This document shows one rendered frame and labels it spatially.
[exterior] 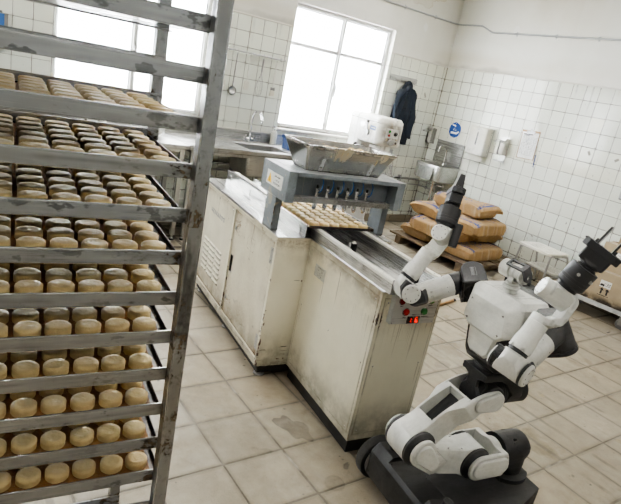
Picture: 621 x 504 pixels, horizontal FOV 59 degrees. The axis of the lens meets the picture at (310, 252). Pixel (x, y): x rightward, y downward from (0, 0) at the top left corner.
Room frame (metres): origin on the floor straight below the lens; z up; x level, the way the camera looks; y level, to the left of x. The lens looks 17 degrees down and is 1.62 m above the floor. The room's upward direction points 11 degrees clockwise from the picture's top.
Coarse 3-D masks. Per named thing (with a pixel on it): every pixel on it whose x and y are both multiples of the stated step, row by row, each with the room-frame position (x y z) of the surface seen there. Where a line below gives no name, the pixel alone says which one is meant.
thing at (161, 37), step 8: (160, 0) 1.42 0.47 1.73; (168, 0) 1.43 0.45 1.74; (160, 32) 1.42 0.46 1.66; (168, 32) 1.43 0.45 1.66; (160, 40) 1.42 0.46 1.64; (160, 48) 1.42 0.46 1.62; (152, 80) 1.42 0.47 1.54; (160, 80) 1.43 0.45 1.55; (152, 88) 1.42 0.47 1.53; (160, 88) 1.43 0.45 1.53; (152, 128) 1.42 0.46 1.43; (112, 488) 1.42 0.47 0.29
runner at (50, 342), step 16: (32, 336) 0.92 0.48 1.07; (48, 336) 0.93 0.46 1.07; (64, 336) 0.95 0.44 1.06; (80, 336) 0.96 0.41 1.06; (96, 336) 0.98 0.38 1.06; (112, 336) 0.99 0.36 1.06; (128, 336) 1.01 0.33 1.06; (144, 336) 1.03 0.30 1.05; (160, 336) 1.04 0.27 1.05; (0, 352) 0.89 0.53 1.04
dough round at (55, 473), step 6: (60, 462) 1.02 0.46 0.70; (48, 468) 1.00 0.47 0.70; (54, 468) 1.00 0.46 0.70; (60, 468) 1.00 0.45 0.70; (66, 468) 1.01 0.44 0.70; (48, 474) 0.98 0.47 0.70; (54, 474) 0.98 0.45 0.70; (60, 474) 0.99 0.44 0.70; (66, 474) 0.99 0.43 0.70; (48, 480) 0.98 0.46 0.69; (54, 480) 0.98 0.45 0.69; (60, 480) 0.98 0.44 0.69
